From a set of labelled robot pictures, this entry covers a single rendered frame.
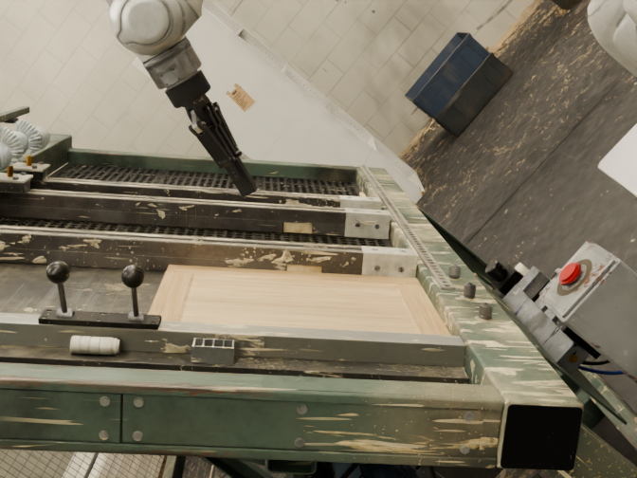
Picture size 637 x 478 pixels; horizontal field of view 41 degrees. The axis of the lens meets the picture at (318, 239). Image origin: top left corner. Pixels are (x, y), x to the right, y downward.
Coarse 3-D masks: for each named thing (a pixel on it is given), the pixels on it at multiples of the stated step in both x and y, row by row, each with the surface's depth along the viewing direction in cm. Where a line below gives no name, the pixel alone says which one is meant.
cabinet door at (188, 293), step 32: (160, 288) 173; (192, 288) 176; (224, 288) 178; (256, 288) 179; (288, 288) 181; (320, 288) 183; (352, 288) 185; (384, 288) 186; (416, 288) 187; (192, 320) 157; (224, 320) 159; (256, 320) 160; (288, 320) 161; (320, 320) 163; (352, 320) 164; (384, 320) 166; (416, 320) 166
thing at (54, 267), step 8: (56, 264) 137; (64, 264) 137; (48, 272) 136; (56, 272) 136; (64, 272) 137; (56, 280) 137; (64, 280) 137; (64, 296) 142; (64, 304) 143; (64, 312) 144; (72, 312) 145
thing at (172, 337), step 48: (0, 336) 143; (48, 336) 143; (96, 336) 144; (144, 336) 144; (192, 336) 145; (240, 336) 145; (288, 336) 146; (336, 336) 148; (384, 336) 150; (432, 336) 151
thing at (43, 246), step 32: (0, 256) 189; (32, 256) 189; (64, 256) 190; (96, 256) 190; (128, 256) 191; (160, 256) 191; (192, 256) 191; (224, 256) 192; (256, 256) 192; (288, 256) 193; (320, 256) 193; (352, 256) 194; (384, 256) 194; (416, 256) 194
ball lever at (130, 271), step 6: (126, 270) 137; (132, 270) 137; (138, 270) 138; (126, 276) 137; (132, 276) 137; (138, 276) 137; (144, 276) 139; (126, 282) 137; (132, 282) 137; (138, 282) 138; (132, 288) 140; (132, 294) 141; (132, 300) 142; (132, 312) 146; (138, 312) 145; (132, 318) 145; (138, 318) 145; (144, 318) 146
